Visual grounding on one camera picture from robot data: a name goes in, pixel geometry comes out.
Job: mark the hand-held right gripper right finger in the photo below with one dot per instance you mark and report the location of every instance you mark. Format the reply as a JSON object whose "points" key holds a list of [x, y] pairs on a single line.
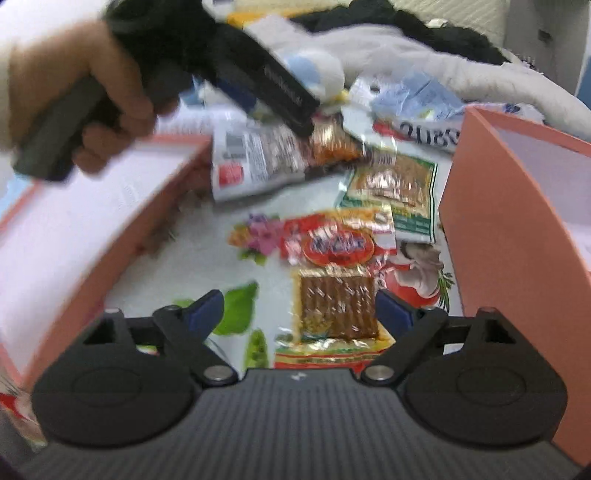
{"points": [[392, 309]]}

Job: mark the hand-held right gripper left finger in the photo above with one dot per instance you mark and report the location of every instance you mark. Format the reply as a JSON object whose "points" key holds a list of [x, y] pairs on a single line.
{"points": [[207, 309]]}

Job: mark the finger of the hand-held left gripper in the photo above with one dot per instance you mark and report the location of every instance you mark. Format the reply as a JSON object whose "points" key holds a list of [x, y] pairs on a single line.
{"points": [[295, 122]]}

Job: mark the silver snack packet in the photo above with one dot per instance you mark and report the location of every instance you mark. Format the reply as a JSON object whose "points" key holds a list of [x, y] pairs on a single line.
{"points": [[258, 157]]}

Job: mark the red yellow snack packet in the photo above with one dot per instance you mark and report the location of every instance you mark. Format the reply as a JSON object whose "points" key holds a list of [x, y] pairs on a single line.
{"points": [[337, 295]]}

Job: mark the pink cardboard box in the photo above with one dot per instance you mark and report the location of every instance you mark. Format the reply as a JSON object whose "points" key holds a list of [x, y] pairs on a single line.
{"points": [[489, 230]]}

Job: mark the pink box lid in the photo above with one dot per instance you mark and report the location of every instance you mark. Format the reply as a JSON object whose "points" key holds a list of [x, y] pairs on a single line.
{"points": [[69, 230]]}

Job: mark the person's left hand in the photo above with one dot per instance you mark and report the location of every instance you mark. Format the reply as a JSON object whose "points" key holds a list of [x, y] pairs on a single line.
{"points": [[115, 83]]}

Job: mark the orange crinkled snack packet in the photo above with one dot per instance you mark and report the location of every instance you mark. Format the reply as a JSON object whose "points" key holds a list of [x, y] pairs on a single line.
{"points": [[334, 141]]}

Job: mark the printed floral mat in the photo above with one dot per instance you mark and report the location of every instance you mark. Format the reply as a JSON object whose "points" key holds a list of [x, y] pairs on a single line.
{"points": [[194, 258]]}

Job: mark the white blue plush toy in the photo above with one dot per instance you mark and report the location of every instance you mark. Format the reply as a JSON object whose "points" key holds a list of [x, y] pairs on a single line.
{"points": [[314, 69]]}

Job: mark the yellow cloth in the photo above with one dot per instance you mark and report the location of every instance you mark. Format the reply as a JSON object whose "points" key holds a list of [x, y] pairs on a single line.
{"points": [[244, 17]]}

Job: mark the green snack packet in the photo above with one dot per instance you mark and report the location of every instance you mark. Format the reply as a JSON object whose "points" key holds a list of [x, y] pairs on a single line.
{"points": [[392, 184]]}

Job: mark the crumpled light blue plastic bag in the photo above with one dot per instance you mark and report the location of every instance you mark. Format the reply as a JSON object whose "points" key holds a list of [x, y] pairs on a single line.
{"points": [[415, 99]]}

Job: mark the black clothes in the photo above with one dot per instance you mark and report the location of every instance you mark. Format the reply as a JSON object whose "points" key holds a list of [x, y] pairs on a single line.
{"points": [[461, 39]]}

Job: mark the grey duvet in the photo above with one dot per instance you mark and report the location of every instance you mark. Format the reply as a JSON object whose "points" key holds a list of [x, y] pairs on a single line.
{"points": [[485, 83]]}

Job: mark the cream quilted headboard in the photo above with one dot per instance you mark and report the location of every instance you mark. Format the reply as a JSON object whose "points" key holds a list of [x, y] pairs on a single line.
{"points": [[461, 11]]}

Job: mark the light blue bed sheet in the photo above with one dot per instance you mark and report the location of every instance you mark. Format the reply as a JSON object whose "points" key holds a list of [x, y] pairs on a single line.
{"points": [[11, 198]]}

